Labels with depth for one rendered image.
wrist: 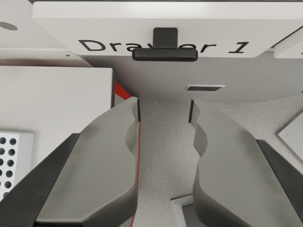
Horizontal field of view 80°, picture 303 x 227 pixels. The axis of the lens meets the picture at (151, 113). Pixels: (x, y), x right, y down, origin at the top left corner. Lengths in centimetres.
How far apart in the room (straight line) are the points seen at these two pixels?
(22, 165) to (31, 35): 23
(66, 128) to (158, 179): 85
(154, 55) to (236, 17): 9
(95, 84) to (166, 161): 84
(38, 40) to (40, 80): 10
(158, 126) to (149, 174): 29
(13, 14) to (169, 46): 19
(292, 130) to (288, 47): 102
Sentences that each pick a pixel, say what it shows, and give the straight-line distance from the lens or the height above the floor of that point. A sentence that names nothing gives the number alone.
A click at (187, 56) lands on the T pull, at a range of 21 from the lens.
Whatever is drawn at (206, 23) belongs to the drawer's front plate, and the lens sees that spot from 22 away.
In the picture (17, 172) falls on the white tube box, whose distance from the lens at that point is 42.
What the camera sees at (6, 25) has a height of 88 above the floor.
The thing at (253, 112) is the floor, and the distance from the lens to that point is 124.
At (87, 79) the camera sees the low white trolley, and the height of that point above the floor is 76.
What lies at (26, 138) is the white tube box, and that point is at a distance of 41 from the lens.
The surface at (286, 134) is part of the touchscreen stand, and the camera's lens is 130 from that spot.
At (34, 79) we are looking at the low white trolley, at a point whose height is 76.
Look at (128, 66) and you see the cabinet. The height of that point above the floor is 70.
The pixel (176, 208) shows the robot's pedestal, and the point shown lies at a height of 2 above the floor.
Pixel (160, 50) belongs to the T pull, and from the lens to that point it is 21.
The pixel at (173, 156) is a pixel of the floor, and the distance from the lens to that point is 113.
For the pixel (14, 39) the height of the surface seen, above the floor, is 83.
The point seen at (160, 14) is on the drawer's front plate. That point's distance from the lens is 21.
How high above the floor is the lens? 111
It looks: 86 degrees down
